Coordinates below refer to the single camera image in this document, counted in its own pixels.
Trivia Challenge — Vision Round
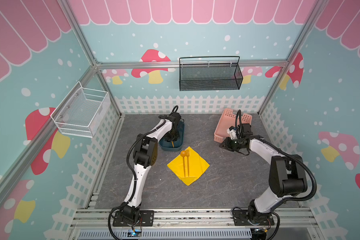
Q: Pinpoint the pink perforated plastic basket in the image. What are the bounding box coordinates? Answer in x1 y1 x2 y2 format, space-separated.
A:
214 108 238 143

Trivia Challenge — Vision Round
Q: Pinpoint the white wire mesh basket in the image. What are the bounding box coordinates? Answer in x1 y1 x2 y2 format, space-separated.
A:
51 82 111 138

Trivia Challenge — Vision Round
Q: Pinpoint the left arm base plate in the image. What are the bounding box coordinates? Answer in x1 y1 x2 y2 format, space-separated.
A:
111 210 155 227

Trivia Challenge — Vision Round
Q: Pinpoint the dark teal plastic tub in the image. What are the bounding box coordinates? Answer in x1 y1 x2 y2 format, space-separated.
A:
159 120 185 152

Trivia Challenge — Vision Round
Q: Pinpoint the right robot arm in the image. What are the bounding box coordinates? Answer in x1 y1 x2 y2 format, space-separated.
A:
220 124 318 226

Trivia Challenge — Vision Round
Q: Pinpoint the white slotted cable duct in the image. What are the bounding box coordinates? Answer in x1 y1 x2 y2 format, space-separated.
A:
77 229 253 240

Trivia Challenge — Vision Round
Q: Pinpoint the yellow paper napkin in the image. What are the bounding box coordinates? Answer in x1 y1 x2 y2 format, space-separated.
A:
167 147 210 186

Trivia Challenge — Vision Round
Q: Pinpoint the aluminium front rail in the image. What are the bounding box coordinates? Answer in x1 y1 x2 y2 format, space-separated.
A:
70 208 319 229

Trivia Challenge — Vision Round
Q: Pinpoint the orange plastic spoon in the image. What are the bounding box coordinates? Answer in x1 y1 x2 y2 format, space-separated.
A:
180 151 187 177

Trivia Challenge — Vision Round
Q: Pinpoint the orange plastic fork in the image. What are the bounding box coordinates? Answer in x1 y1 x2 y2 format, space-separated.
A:
186 149 190 177

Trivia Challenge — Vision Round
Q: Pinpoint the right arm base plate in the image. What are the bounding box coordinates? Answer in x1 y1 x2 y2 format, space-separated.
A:
231 207 275 227

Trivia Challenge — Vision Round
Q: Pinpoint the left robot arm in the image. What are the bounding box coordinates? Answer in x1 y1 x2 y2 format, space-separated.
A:
108 106 182 226

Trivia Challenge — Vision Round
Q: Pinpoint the black wire mesh basket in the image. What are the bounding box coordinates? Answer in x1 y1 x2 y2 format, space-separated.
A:
179 56 244 91

